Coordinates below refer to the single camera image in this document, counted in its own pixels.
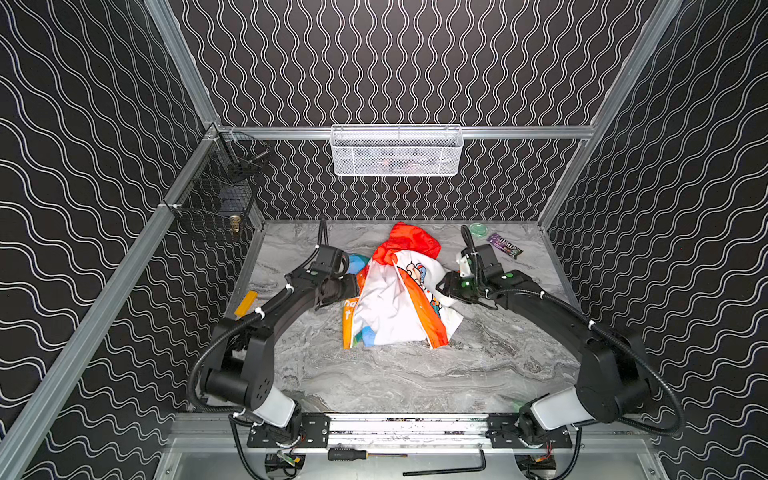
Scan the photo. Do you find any rainbow kids zip jacket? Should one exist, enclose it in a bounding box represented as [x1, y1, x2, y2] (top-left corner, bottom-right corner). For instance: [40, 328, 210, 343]
[342, 222, 463, 349]

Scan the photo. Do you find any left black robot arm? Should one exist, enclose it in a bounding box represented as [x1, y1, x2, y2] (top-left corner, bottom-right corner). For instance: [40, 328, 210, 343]
[187, 245, 359, 429]

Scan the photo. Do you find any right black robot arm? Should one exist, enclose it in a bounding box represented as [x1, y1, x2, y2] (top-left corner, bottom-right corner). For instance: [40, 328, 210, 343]
[437, 244, 685, 444]

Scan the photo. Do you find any purple snack wrapper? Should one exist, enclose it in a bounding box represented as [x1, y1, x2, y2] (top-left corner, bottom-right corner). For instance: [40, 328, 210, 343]
[487, 233, 523, 259]

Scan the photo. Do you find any green round lid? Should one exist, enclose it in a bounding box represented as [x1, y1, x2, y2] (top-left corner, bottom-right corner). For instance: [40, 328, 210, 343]
[469, 223, 489, 238]

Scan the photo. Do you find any yellow block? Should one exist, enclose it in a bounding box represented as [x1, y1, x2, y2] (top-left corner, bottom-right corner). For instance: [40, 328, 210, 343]
[234, 291, 258, 319]

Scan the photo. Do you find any brass fitting in basket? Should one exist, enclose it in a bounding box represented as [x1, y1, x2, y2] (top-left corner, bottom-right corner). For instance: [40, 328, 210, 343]
[229, 215, 242, 234]

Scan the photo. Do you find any black allen key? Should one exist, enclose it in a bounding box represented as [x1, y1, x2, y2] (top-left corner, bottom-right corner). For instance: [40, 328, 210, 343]
[402, 449, 487, 477]

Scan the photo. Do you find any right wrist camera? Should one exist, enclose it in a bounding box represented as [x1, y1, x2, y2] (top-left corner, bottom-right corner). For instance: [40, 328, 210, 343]
[456, 253, 475, 278]

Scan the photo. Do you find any black wire wall basket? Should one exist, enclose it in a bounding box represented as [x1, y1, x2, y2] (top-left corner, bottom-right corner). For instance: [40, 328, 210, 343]
[171, 134, 272, 244]

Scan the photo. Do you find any white mesh wall basket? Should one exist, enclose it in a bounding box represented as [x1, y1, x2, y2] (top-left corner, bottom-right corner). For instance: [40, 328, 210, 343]
[329, 124, 464, 177]

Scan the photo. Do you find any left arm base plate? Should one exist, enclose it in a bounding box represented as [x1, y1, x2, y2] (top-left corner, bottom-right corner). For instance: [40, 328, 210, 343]
[246, 412, 331, 449]

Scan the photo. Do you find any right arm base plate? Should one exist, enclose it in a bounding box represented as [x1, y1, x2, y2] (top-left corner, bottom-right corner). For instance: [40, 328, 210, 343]
[485, 413, 573, 449]

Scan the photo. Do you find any black handled screwdriver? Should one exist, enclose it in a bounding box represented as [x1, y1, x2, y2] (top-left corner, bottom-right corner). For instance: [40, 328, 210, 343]
[327, 447, 408, 462]

